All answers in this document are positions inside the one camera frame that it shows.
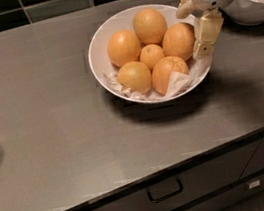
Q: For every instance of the white bowl of strawberries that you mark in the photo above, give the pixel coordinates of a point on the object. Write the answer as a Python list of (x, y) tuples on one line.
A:
[(246, 12)]

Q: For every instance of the small centre orange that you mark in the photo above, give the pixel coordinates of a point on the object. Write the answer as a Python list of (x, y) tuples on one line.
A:
[(151, 54)]

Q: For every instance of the large white bowl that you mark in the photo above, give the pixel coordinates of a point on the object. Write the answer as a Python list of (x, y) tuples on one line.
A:
[(98, 56)]

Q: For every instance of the white paper napkin in bowl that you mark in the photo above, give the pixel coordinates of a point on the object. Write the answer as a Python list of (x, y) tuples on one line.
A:
[(179, 84)]

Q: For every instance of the middle dark drawer front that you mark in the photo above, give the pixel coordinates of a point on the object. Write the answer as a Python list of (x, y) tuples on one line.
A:
[(188, 185)]

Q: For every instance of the black middle drawer handle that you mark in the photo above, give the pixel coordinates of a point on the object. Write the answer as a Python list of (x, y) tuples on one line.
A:
[(164, 190)]

